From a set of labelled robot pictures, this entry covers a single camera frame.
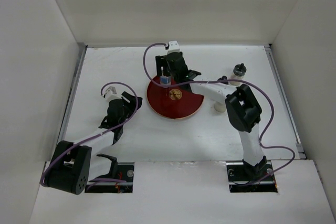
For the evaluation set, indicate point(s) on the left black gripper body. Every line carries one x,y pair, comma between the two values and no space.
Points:
129,109

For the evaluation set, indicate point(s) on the white condiment bottle black cap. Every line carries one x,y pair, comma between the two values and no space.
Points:
219,107

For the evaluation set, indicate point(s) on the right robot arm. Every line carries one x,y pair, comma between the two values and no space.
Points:
238,102

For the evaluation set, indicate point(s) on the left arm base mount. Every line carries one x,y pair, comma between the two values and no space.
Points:
107,175

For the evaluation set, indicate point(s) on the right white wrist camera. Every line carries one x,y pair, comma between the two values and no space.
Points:
173,46

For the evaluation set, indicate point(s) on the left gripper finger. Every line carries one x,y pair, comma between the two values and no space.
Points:
137,103
128,97

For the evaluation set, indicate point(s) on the red round tray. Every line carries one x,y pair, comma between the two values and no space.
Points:
173,103

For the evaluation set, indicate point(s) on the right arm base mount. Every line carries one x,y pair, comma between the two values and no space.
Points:
241,182

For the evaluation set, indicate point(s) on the brown condiment bottle black cap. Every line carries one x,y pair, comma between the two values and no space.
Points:
237,73

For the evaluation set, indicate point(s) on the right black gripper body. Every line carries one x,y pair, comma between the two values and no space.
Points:
176,77

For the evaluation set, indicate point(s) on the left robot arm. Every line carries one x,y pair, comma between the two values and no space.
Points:
83,165

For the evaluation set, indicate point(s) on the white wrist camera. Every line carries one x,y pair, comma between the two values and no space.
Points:
173,46
111,94

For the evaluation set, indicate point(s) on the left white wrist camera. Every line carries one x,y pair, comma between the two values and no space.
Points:
111,94

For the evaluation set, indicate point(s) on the blue label spice jar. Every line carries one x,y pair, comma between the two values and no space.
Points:
165,81

